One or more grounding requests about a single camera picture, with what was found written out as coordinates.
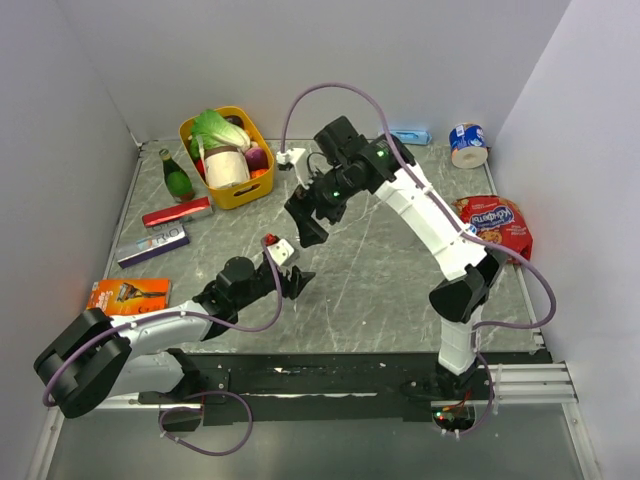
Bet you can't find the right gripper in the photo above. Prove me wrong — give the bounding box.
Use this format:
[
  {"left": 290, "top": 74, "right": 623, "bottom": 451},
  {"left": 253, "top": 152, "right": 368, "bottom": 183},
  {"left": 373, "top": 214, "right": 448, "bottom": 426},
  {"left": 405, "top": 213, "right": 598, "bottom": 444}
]
[{"left": 285, "top": 163, "right": 364, "bottom": 248}]

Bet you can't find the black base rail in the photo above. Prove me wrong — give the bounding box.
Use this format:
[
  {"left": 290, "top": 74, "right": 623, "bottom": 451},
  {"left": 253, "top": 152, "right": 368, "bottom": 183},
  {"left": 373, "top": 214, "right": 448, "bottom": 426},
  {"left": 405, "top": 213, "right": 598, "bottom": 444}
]
[{"left": 137, "top": 349, "right": 501, "bottom": 426}]

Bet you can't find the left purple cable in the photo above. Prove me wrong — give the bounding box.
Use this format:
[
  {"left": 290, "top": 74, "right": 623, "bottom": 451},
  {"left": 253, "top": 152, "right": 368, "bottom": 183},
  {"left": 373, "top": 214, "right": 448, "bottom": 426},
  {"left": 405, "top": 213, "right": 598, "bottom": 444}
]
[{"left": 42, "top": 244, "right": 286, "bottom": 457}]

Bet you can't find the red foil box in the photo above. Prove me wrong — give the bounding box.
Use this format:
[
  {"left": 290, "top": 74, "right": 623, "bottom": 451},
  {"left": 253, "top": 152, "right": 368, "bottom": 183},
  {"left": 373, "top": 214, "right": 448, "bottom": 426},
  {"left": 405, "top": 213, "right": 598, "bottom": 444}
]
[{"left": 141, "top": 197, "right": 213, "bottom": 230}]

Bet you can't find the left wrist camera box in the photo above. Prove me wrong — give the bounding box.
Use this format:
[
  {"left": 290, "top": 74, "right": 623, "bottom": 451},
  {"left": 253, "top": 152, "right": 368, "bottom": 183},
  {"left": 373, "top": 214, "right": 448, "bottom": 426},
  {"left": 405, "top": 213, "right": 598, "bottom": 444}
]
[{"left": 265, "top": 234, "right": 299, "bottom": 268}]

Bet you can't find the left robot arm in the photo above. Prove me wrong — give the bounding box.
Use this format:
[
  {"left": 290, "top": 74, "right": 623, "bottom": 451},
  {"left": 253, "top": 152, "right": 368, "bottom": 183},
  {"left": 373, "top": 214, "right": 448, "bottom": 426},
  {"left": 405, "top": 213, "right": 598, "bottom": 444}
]
[{"left": 34, "top": 255, "right": 315, "bottom": 419}]

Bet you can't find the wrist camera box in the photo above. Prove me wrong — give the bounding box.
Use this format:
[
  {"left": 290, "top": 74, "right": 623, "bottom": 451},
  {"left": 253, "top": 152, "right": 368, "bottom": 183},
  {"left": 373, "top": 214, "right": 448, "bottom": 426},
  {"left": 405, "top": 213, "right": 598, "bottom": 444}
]
[
  {"left": 265, "top": 234, "right": 299, "bottom": 268},
  {"left": 276, "top": 148, "right": 312, "bottom": 189}
]

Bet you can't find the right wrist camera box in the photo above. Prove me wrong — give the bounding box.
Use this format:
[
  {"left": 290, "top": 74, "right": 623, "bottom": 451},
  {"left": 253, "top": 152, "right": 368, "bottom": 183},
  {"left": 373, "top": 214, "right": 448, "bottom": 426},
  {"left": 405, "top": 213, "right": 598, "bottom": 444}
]
[{"left": 276, "top": 148, "right": 312, "bottom": 189}]

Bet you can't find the red cookie bag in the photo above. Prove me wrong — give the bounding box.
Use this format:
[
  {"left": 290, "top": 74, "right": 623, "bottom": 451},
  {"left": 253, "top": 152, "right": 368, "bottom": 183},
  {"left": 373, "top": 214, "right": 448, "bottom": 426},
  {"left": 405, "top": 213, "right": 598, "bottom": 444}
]
[{"left": 453, "top": 195, "right": 533, "bottom": 260}]

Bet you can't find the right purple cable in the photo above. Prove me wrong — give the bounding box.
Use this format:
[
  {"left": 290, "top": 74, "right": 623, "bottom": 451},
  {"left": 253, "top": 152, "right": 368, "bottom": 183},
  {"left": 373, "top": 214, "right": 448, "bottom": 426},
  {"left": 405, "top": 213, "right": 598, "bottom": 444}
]
[{"left": 279, "top": 82, "right": 557, "bottom": 436}]

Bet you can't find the white paper roll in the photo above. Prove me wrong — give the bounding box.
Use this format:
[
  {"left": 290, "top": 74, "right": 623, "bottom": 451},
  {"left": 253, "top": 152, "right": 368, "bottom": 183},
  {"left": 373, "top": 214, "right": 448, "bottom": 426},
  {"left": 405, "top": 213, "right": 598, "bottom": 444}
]
[{"left": 204, "top": 146, "right": 250, "bottom": 189}]

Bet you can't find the purple toy onion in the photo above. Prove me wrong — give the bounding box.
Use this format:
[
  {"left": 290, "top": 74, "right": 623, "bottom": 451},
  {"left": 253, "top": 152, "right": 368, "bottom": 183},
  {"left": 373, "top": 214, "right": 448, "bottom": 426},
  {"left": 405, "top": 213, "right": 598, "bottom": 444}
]
[{"left": 244, "top": 147, "right": 269, "bottom": 171}]

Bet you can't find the yellow plastic basket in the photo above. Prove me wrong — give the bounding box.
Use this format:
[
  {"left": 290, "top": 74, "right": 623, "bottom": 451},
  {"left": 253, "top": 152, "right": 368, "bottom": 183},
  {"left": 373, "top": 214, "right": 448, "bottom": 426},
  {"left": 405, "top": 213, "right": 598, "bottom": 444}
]
[{"left": 179, "top": 106, "right": 275, "bottom": 210}]

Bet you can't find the orange toy fruit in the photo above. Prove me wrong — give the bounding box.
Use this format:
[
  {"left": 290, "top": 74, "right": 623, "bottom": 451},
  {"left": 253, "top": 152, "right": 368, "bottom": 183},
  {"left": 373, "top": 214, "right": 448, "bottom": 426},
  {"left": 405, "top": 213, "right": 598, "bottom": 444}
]
[{"left": 250, "top": 169, "right": 268, "bottom": 179}]

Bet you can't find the purple silver toothpaste box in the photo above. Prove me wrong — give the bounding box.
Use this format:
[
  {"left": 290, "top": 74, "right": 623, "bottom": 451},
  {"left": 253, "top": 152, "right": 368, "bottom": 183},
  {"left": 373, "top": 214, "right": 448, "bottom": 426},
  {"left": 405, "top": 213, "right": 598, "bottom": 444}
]
[{"left": 115, "top": 224, "right": 190, "bottom": 268}]

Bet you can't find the purple cable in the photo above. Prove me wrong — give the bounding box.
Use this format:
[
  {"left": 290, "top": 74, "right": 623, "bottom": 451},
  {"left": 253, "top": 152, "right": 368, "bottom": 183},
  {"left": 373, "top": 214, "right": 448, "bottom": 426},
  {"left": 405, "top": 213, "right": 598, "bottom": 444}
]
[
  {"left": 279, "top": 82, "right": 557, "bottom": 436},
  {"left": 42, "top": 244, "right": 286, "bottom": 457}
]

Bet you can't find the green glass bottle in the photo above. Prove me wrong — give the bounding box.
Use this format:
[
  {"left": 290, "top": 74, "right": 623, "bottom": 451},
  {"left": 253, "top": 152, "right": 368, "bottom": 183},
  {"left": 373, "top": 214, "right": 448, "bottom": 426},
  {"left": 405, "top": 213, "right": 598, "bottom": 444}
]
[{"left": 159, "top": 149, "right": 195, "bottom": 203}]

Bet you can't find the blue wrapped toilet roll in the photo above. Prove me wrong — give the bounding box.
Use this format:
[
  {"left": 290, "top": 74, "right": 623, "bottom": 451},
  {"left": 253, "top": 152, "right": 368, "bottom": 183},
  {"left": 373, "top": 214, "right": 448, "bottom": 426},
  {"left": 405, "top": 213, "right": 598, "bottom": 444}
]
[{"left": 449, "top": 123, "right": 488, "bottom": 169}]

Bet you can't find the orange razor box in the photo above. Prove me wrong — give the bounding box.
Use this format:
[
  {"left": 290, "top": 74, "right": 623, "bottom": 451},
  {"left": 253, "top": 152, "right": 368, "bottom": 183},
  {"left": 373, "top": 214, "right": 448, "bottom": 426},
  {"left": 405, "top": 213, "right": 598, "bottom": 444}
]
[{"left": 86, "top": 278, "right": 171, "bottom": 316}]

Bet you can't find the toy napa cabbage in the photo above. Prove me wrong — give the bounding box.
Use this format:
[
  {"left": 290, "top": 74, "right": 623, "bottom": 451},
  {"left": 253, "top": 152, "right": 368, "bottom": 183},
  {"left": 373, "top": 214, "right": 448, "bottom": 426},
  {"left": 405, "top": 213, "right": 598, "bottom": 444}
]
[{"left": 190, "top": 109, "right": 251, "bottom": 155}]

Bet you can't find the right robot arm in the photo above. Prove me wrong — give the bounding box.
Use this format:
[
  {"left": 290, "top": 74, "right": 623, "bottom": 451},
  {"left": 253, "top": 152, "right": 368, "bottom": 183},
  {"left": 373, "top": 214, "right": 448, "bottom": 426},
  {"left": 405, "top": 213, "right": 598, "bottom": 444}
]
[{"left": 276, "top": 116, "right": 507, "bottom": 399}]

